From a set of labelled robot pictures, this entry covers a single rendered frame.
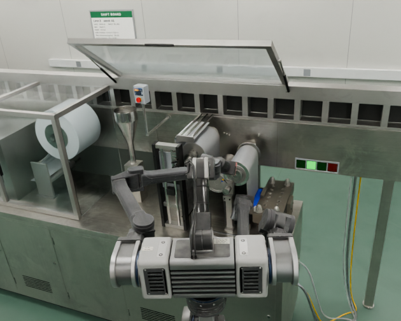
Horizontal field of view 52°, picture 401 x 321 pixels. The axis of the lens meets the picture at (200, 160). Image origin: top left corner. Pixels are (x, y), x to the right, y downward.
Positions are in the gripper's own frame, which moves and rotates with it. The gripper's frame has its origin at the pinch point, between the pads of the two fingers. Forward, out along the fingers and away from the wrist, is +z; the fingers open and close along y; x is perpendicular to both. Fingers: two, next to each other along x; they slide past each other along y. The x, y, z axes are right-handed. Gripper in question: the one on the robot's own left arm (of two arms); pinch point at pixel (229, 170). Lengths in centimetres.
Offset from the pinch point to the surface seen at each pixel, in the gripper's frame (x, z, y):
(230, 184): -5.7, 12.0, -1.9
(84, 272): -73, 38, -98
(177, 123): 31, 29, -48
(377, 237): -17, 89, 80
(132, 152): 7, 18, -70
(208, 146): 13.8, 9.1, -17.2
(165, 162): 0.2, -1.0, -36.5
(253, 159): 11.2, 20.3, 6.6
